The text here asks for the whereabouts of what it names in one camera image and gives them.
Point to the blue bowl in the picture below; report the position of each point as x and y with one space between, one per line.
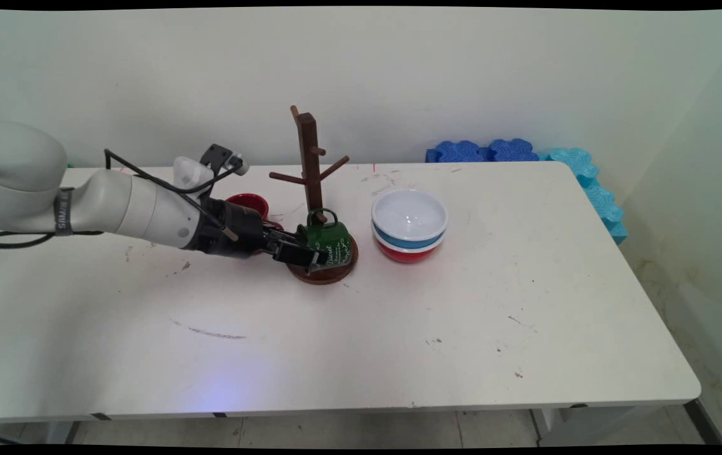
409 243

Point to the light blue foam mat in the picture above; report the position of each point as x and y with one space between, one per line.
604 202
569 161

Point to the red mug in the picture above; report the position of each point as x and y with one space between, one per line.
248 203

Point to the green mug with white lettering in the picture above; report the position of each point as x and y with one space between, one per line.
330 237

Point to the dark blue foam mat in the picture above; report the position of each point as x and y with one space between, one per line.
459 151
513 150

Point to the grey table leg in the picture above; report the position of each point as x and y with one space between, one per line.
61 433

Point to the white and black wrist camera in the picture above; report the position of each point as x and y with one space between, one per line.
190 169

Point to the wooden mug tree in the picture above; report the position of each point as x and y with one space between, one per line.
309 145

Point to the red bowl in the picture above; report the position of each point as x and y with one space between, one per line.
406 255

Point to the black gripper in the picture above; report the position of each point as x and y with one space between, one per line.
234 230

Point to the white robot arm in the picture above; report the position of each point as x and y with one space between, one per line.
114 208

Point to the white bowl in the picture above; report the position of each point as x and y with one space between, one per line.
408 215

